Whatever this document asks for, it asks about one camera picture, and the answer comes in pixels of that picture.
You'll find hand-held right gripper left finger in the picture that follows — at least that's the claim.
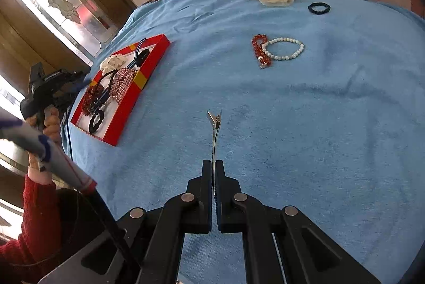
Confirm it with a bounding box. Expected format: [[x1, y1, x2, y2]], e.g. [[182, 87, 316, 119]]
[[38, 159, 213, 284]]

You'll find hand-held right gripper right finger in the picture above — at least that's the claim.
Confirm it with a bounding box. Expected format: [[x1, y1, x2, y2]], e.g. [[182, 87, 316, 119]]
[[214, 160, 382, 284]]

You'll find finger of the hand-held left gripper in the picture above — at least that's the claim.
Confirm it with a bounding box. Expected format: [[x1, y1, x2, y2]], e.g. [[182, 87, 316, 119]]
[[66, 71, 93, 99]]

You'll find red polka dot scrunchie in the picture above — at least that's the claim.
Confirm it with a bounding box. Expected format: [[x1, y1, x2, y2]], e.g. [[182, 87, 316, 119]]
[[81, 85, 107, 115]]

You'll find white polka dot scrunchie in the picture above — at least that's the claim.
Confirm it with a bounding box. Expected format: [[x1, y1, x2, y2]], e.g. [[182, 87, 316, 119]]
[[100, 53, 128, 75]]

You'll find pink plaid scrunchie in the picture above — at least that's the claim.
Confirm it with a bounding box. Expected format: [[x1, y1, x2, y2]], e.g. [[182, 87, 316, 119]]
[[111, 68, 138, 102]]

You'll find large black hair tie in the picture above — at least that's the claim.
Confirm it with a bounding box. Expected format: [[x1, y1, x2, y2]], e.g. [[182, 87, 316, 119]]
[[88, 111, 106, 134]]

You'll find red tray box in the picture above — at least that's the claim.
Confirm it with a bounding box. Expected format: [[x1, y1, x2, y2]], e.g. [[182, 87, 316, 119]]
[[71, 34, 171, 147]]

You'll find silver hair clip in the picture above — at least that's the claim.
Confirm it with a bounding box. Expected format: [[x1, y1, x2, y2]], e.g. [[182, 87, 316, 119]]
[[206, 109, 223, 198]]

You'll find black headband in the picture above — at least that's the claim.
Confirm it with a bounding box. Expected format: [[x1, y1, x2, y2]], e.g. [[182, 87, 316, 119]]
[[95, 37, 147, 105]]

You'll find person's left forearm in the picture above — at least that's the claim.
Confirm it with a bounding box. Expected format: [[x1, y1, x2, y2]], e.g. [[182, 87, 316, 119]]
[[0, 151, 63, 274]]

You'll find person's left hand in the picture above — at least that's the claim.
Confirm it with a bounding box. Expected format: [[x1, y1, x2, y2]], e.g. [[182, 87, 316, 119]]
[[25, 106, 63, 147]]

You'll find blue towel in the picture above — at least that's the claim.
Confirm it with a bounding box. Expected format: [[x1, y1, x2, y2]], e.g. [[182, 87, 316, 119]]
[[63, 0, 425, 284]]

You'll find white wrapped cable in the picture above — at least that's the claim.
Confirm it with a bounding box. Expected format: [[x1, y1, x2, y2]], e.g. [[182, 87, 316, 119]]
[[0, 114, 142, 274]]

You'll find red bead bracelet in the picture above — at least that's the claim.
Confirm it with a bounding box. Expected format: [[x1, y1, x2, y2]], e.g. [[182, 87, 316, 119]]
[[251, 34, 273, 69]]

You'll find white bead bracelet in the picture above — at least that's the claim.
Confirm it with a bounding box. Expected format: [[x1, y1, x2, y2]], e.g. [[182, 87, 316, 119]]
[[262, 37, 305, 61]]

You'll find small black hair tie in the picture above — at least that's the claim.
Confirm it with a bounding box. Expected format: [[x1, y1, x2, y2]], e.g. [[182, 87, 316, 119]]
[[308, 2, 331, 15]]

